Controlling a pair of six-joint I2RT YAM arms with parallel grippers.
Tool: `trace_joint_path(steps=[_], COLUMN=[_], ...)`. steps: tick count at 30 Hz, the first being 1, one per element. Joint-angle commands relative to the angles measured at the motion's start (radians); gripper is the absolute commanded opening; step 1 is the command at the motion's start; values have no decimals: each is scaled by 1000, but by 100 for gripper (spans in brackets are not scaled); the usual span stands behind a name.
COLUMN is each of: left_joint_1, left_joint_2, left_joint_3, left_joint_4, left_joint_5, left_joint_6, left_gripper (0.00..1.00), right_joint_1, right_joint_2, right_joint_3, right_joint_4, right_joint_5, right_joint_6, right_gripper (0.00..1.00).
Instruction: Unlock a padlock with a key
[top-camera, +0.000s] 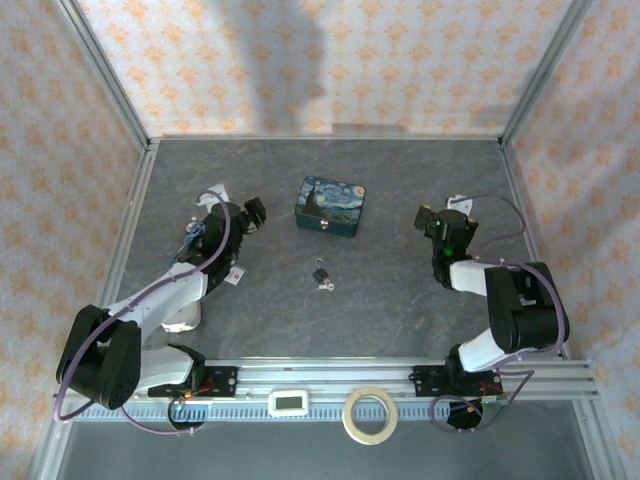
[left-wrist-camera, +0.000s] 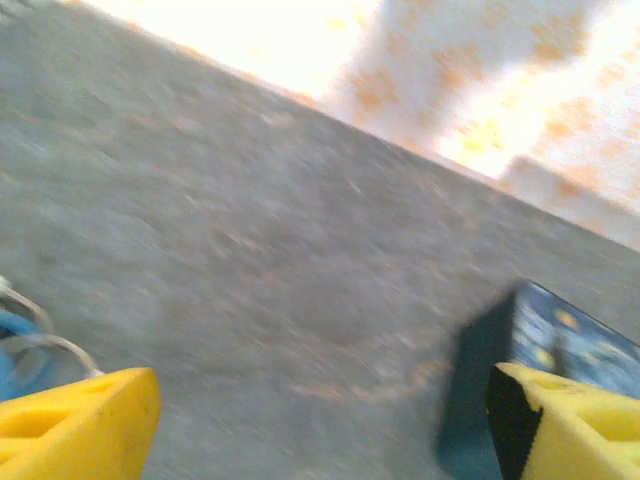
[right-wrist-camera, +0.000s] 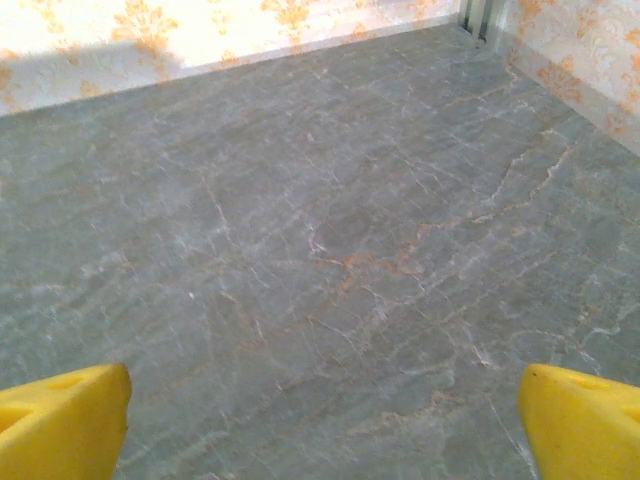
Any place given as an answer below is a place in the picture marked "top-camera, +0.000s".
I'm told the starry night painted tin box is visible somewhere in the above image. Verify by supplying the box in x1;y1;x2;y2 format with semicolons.
294;175;367;240

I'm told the white digital timer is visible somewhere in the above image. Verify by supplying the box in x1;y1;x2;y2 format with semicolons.
267;388;310;417

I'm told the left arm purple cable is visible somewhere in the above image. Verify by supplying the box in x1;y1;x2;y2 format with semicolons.
52;199;236;436

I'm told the slotted grey cable duct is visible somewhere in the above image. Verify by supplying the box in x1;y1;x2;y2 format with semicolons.
69;403;481;421

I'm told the aluminium frame post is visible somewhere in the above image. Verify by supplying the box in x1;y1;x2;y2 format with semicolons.
52;0;154;151
499;0;596;147

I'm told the aluminium mounting rail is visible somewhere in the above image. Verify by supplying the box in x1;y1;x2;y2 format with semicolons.
54;357;599;401

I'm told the blue wire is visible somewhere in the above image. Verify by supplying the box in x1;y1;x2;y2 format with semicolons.
172;222;209;264

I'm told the aluminium frame side rail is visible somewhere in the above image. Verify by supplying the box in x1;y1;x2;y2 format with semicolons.
27;142;161;480
499;142;624;480

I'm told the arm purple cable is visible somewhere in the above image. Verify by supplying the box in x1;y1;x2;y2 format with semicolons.
430;193;571;434
52;199;236;436

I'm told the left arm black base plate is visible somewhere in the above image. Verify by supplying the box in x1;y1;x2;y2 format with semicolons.
147;365;239;399

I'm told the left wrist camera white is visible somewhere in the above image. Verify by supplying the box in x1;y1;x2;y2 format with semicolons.
195;183;231;209

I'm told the green circuit board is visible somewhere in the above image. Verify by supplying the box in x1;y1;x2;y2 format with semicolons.
479;394;509;419

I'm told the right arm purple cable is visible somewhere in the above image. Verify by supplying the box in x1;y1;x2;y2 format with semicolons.
430;193;571;434

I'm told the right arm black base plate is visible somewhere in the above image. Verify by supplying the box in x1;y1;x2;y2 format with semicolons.
412;364;501;399

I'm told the aluminium frame cross rail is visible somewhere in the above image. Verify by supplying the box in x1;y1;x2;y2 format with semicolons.
149;132;504;143

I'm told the masking tape roll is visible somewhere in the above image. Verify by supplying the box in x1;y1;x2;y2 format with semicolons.
342;386;400;444

